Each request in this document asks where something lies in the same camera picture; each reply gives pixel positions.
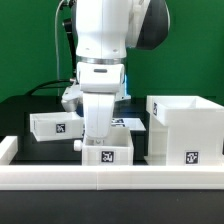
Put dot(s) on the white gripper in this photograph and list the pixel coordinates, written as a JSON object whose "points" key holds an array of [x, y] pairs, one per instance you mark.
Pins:
{"points": [[99, 85]]}

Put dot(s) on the white fence rail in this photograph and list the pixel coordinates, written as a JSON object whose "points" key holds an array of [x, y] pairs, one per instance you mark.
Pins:
{"points": [[110, 177], [8, 149]]}

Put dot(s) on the white drawer cabinet frame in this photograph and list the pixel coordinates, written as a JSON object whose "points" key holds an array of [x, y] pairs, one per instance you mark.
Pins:
{"points": [[185, 131]]}

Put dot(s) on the white front fence rail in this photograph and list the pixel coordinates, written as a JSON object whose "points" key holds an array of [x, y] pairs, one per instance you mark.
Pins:
{"points": [[110, 177]]}

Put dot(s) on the white left fence rail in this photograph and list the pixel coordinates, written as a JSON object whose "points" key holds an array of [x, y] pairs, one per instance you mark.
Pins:
{"points": [[8, 149]]}

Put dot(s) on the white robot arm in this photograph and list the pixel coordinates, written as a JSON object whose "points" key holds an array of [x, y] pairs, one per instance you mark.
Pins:
{"points": [[105, 30]]}

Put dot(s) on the white marker sheet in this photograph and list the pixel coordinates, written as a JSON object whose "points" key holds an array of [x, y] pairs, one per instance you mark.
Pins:
{"points": [[133, 124]]}

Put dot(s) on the white drawer box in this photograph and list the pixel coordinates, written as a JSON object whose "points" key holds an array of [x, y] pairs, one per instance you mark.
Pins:
{"points": [[116, 149], [56, 126]]}

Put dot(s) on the white front drawer box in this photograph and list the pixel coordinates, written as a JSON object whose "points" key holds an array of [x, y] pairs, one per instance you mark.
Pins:
{"points": [[116, 149]]}

